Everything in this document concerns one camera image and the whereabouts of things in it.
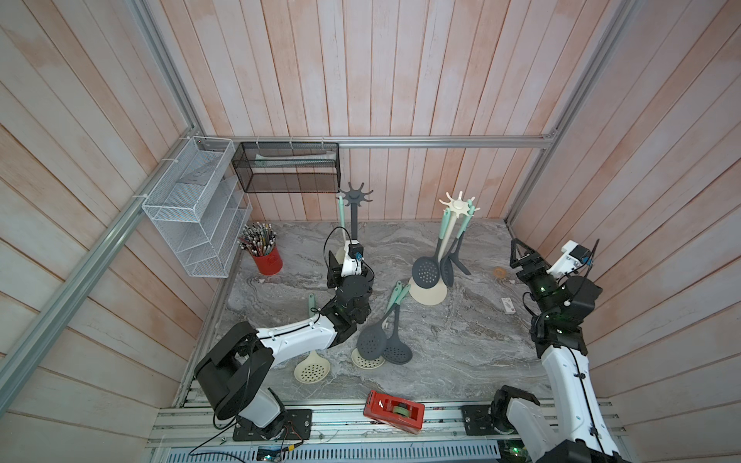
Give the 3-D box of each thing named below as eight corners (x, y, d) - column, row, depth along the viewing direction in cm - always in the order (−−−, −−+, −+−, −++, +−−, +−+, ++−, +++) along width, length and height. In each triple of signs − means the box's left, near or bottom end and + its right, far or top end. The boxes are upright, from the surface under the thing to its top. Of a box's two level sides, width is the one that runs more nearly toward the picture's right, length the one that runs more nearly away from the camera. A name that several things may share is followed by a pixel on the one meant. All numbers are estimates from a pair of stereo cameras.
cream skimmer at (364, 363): (348, 364, 85) (348, 360, 82) (353, 350, 87) (353, 346, 85) (381, 375, 83) (382, 371, 80) (385, 360, 86) (385, 356, 83)
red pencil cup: (251, 278, 105) (233, 246, 91) (258, 254, 112) (243, 221, 98) (282, 278, 105) (269, 246, 91) (287, 254, 112) (276, 221, 98)
